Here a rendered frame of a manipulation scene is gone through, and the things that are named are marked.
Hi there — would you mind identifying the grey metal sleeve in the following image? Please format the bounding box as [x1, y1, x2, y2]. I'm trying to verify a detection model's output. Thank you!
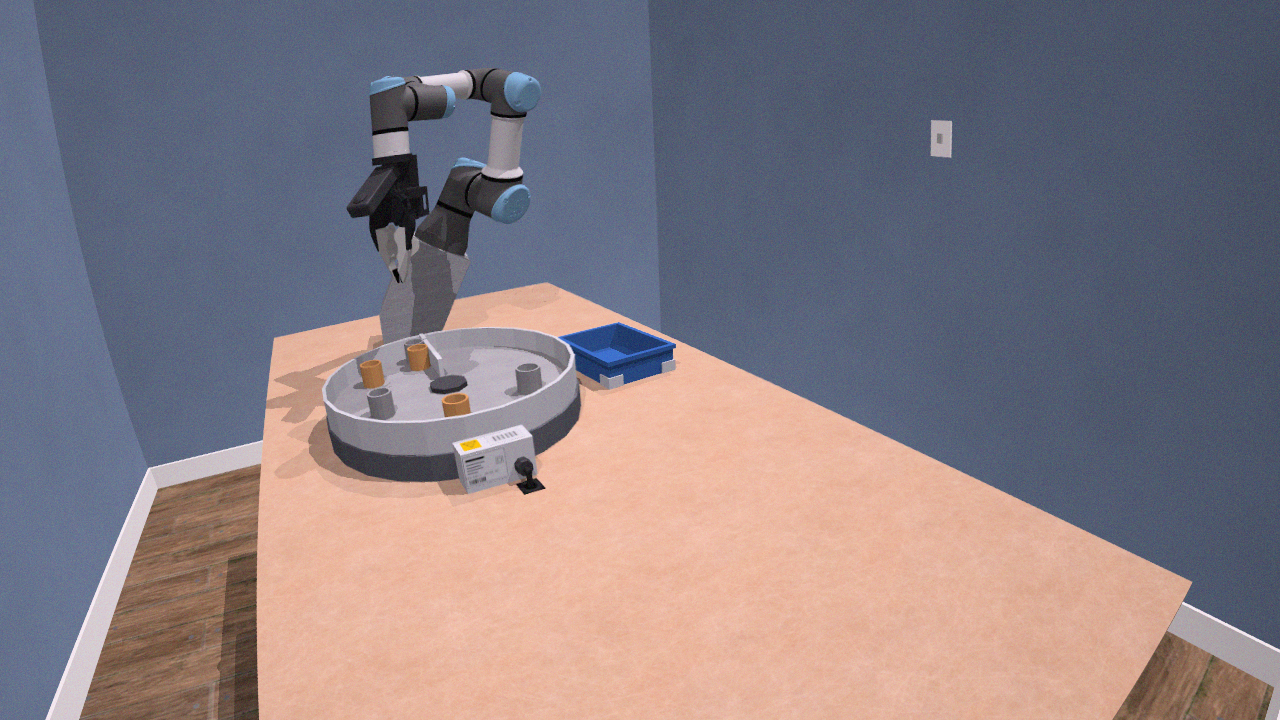
[515, 363, 541, 395]
[367, 387, 396, 420]
[404, 340, 424, 364]

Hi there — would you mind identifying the grey round turntable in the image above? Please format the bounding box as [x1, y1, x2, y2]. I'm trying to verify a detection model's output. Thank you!
[323, 327, 581, 495]

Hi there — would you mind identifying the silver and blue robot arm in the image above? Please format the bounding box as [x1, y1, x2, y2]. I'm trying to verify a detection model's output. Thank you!
[347, 68, 541, 256]

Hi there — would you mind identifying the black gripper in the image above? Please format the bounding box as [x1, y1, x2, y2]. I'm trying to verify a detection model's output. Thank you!
[369, 152, 429, 283]

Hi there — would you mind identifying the bronze bushing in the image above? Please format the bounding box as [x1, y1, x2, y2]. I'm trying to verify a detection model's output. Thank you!
[407, 345, 431, 372]
[442, 393, 471, 416]
[360, 360, 385, 389]

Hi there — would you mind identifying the blue crate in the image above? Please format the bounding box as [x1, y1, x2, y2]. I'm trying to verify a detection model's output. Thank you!
[558, 322, 676, 389]

